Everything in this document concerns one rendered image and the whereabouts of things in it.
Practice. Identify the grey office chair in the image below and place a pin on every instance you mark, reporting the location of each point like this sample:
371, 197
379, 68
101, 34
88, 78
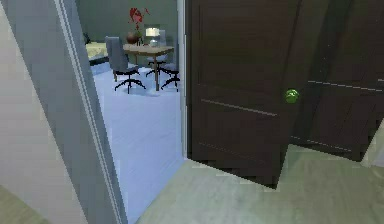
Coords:
166, 71
119, 58

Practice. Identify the green round door knob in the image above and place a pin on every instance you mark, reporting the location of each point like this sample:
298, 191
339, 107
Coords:
292, 96

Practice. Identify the brown wooden table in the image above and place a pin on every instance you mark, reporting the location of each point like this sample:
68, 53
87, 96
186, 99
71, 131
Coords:
150, 50

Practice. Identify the yellow patterned bed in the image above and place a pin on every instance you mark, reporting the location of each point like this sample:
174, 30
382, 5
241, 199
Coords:
96, 50

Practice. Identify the white table lamp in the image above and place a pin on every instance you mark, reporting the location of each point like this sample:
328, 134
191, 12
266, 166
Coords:
152, 35

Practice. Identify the dark brown panelled door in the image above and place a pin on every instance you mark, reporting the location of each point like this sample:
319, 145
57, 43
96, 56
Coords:
343, 110

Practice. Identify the dark brown room door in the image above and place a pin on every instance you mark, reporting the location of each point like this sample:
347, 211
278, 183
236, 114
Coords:
240, 66

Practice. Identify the red flower house plant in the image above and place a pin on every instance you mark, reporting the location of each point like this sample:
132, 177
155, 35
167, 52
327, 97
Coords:
135, 25

